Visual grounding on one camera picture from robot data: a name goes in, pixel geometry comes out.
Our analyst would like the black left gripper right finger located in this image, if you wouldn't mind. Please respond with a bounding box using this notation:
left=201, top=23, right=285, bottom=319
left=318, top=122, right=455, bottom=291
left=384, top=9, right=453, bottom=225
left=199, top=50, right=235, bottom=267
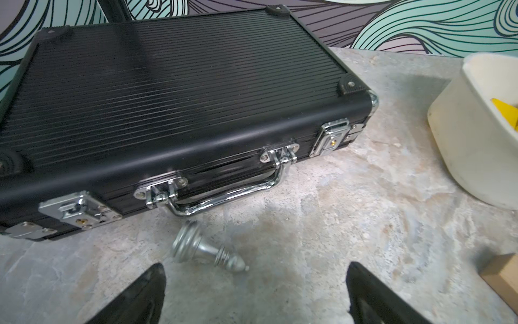
left=345, top=261, right=430, bottom=323

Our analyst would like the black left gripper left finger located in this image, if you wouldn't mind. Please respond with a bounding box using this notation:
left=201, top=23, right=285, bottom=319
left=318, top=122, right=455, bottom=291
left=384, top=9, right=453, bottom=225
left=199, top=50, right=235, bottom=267
left=88, top=263, right=167, bottom=323

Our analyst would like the yellow cube block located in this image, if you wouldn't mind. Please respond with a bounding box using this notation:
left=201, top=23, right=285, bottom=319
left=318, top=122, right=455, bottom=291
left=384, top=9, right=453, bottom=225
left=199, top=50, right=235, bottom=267
left=491, top=98, right=518, bottom=131

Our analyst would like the natural wood rectangular block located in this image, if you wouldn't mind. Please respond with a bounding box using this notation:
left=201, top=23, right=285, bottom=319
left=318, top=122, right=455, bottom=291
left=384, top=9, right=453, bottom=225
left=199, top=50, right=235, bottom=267
left=480, top=254, right=518, bottom=314

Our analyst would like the white plastic tub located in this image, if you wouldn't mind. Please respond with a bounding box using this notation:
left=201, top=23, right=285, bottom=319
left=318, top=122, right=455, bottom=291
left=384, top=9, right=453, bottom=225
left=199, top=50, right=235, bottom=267
left=428, top=53, right=517, bottom=210

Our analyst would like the black aluminium carrying case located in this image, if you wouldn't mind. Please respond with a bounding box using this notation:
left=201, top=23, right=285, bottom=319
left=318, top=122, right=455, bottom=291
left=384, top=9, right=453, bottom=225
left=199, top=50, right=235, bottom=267
left=1, top=5, right=379, bottom=241

